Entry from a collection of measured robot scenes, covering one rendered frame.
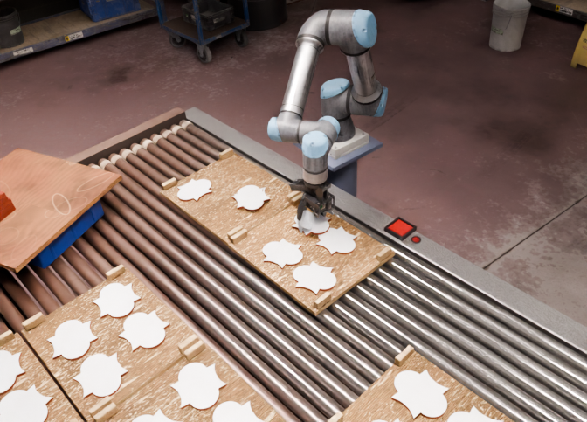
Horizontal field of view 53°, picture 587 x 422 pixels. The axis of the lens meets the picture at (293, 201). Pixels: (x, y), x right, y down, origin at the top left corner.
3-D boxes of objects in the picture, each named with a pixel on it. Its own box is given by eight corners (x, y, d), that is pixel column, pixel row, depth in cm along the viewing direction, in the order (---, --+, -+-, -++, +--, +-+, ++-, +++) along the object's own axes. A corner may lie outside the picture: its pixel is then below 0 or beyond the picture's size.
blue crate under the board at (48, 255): (42, 194, 222) (33, 173, 216) (107, 213, 211) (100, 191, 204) (-24, 246, 201) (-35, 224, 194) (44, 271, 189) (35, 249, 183)
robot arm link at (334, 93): (326, 104, 246) (324, 74, 238) (357, 107, 241) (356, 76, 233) (317, 118, 237) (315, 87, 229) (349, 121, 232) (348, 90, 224)
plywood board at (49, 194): (19, 151, 228) (17, 147, 226) (122, 178, 209) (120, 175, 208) (-94, 231, 193) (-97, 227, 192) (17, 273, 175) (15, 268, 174)
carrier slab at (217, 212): (233, 155, 236) (233, 151, 235) (305, 197, 211) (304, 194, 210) (160, 194, 218) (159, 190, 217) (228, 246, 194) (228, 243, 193)
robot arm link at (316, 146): (332, 130, 174) (323, 147, 168) (332, 160, 181) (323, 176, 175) (307, 126, 176) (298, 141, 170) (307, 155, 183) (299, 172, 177)
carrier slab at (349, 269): (306, 199, 211) (306, 196, 210) (395, 255, 186) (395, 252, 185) (228, 247, 193) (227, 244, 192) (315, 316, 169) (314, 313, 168)
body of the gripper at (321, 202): (317, 220, 185) (317, 190, 177) (299, 207, 190) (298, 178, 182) (334, 209, 189) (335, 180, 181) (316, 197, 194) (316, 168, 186)
